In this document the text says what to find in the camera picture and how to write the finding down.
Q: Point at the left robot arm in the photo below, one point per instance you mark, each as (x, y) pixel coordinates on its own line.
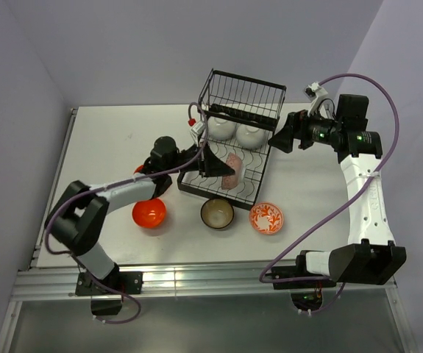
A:
(77, 219)

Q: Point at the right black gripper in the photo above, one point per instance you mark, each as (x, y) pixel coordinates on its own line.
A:
(296, 126)

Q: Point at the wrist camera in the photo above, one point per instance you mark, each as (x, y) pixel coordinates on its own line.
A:
(316, 94)
(196, 129)

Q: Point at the aluminium mounting rail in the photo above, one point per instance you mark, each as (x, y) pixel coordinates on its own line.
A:
(216, 279)

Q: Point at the far orange bowl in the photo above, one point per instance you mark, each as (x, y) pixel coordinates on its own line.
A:
(138, 169)

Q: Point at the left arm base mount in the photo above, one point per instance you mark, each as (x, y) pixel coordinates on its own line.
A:
(107, 301)

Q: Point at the brown beige bowl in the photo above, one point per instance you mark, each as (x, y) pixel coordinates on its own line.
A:
(217, 214)

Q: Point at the near orange bowl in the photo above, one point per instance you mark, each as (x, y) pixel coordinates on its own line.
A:
(149, 214)

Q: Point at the orange white patterned bowl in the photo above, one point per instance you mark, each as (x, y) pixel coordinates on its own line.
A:
(266, 218)

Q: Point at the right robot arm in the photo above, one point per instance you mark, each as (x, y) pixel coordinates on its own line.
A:
(371, 255)

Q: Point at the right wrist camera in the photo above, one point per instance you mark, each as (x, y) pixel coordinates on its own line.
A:
(316, 94)

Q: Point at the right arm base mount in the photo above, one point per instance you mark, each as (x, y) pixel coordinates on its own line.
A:
(292, 272)

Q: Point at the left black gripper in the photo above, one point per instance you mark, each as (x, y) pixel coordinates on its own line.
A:
(211, 165)

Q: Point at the black wire dish rack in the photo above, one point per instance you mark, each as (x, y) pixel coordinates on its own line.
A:
(247, 102)

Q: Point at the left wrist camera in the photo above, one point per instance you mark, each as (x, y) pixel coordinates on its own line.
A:
(196, 129)

